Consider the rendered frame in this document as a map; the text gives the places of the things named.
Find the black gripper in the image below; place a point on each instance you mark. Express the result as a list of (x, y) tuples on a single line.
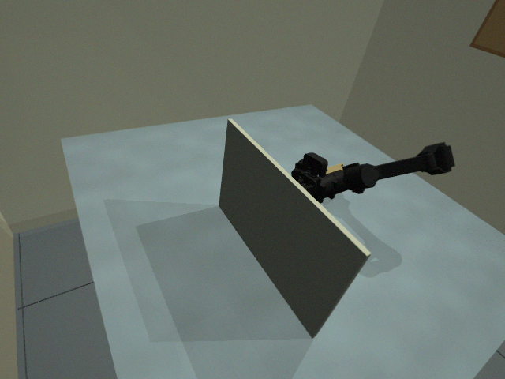
[(322, 186)]

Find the grey flat panel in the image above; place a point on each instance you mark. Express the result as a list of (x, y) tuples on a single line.
[(309, 256)]

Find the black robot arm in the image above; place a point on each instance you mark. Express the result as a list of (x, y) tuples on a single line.
[(433, 159)]

